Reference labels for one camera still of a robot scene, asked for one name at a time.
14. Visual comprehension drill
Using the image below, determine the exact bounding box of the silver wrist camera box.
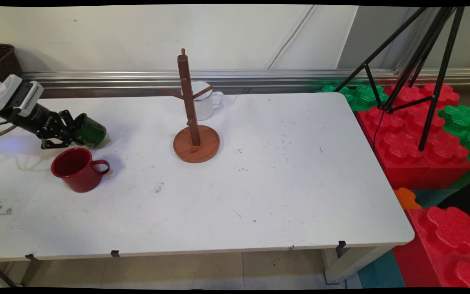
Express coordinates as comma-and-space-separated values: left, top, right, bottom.
0, 74, 44, 118

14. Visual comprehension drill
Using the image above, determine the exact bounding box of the green foam block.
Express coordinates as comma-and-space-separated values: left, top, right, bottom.
437, 104, 470, 190
315, 84, 389, 111

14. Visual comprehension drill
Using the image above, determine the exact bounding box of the black tripod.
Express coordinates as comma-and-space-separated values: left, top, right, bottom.
333, 6, 465, 152

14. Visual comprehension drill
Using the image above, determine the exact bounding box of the green enamel mug white print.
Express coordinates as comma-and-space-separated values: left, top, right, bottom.
73, 113, 111, 149

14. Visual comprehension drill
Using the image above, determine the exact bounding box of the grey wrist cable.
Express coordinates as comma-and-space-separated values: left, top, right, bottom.
0, 120, 18, 138

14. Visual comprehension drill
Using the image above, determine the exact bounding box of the orange foam block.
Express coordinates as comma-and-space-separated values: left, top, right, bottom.
393, 187, 423, 211

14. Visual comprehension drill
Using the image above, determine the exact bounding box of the teal foam mat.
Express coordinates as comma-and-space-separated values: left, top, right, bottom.
357, 249, 407, 288

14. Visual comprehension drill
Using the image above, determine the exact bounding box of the red enamel mug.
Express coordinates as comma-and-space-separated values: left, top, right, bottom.
51, 147, 111, 193

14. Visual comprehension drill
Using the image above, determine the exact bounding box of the dark brown wicker basket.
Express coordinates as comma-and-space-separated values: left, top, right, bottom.
0, 42, 23, 82

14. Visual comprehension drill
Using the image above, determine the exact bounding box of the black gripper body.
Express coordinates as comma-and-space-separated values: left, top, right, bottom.
4, 104, 73, 142

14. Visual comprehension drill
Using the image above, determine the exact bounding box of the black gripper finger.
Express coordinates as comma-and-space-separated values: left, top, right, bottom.
40, 135, 84, 150
58, 109, 81, 129

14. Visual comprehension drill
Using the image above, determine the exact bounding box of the aluminium wall rail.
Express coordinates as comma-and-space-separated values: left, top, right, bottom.
0, 69, 470, 98

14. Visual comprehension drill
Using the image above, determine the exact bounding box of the white wall conduit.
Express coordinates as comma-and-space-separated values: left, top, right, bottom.
267, 5, 316, 70

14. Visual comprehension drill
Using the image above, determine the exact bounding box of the white table leg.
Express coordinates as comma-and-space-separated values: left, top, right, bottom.
321, 245, 395, 285

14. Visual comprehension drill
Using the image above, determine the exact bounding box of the black floor cable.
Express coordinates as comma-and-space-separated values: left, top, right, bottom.
0, 258, 18, 288

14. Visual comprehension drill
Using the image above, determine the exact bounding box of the brown wooden mug tree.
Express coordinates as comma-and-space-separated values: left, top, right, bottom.
160, 48, 221, 164

